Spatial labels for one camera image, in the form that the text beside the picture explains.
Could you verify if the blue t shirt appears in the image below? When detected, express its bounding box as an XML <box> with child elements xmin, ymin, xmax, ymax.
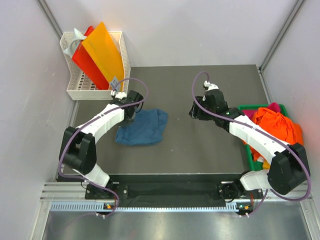
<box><xmin>115</xmin><ymin>108</ymin><xmax>168</xmax><ymax>146</ymax></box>

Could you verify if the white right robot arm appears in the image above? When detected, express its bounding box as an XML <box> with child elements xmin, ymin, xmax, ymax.
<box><xmin>189</xmin><ymin>88</ymin><xmax>311</xmax><ymax>201</ymax></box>

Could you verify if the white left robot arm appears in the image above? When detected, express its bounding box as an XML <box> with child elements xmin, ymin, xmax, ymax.
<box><xmin>58</xmin><ymin>90</ymin><xmax>144</xmax><ymax>199</ymax></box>

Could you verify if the white perforated plastic basket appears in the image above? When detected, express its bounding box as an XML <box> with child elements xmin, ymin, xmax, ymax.
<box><xmin>64</xmin><ymin>31</ymin><xmax>131</xmax><ymax>101</ymax></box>

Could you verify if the pink t shirt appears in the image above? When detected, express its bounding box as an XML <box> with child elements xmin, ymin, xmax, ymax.
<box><xmin>238</xmin><ymin>102</ymin><xmax>281</xmax><ymax>119</ymax></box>

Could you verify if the orange t shirt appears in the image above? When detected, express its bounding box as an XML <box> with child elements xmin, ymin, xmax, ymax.
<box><xmin>251</xmin><ymin>108</ymin><xmax>304</xmax><ymax>145</ymax></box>

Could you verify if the orange plastic board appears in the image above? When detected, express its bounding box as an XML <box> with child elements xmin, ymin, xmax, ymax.
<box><xmin>82</xmin><ymin>22</ymin><xmax>125</xmax><ymax>91</ymax></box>

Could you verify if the red plastic board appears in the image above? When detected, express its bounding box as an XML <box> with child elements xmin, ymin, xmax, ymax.
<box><xmin>71</xmin><ymin>40</ymin><xmax>110</xmax><ymax>90</ymax></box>

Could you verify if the green plastic bin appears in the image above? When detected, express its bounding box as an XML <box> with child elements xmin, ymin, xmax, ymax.
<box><xmin>244</xmin><ymin>103</ymin><xmax>289</xmax><ymax>171</ymax></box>

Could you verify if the yellow t shirt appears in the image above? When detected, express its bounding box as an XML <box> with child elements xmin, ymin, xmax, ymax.
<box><xmin>262</xmin><ymin>160</ymin><xmax>270</xmax><ymax>170</ymax></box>

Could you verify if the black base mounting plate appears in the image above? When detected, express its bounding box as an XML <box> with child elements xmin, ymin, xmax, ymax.
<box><xmin>84</xmin><ymin>173</ymin><xmax>263</xmax><ymax>208</ymax></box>

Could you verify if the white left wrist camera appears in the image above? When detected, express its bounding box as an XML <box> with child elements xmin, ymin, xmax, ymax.
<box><xmin>110</xmin><ymin>90</ymin><xmax>127</xmax><ymax>99</ymax></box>

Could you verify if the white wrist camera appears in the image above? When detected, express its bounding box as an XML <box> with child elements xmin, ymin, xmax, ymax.
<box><xmin>110</xmin><ymin>90</ymin><xmax>127</xmax><ymax>99</ymax></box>
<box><xmin>203</xmin><ymin>80</ymin><xmax>219</xmax><ymax>92</ymax></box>

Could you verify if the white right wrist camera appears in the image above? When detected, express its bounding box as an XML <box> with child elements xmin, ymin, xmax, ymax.
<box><xmin>203</xmin><ymin>80</ymin><xmax>219</xmax><ymax>92</ymax></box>

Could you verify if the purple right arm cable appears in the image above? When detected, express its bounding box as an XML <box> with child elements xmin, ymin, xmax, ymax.
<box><xmin>191</xmin><ymin>71</ymin><xmax>312</xmax><ymax>218</ymax></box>

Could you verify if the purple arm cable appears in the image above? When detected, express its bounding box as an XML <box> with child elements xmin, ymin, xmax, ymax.
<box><xmin>57</xmin><ymin>77</ymin><xmax>150</xmax><ymax>218</ymax></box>
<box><xmin>191</xmin><ymin>71</ymin><xmax>312</xmax><ymax>218</ymax></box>

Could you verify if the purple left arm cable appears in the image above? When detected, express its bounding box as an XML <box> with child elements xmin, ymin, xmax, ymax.
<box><xmin>57</xmin><ymin>77</ymin><xmax>150</xmax><ymax>218</ymax></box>

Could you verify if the light blue plastic ring tool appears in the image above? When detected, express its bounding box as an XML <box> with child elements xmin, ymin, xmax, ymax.
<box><xmin>63</xmin><ymin>28</ymin><xmax>87</xmax><ymax>58</ymax></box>

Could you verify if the grey slotted cable duct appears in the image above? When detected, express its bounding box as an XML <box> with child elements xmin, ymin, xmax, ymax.
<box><xmin>50</xmin><ymin>201</ymin><xmax>239</xmax><ymax>213</ymax></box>

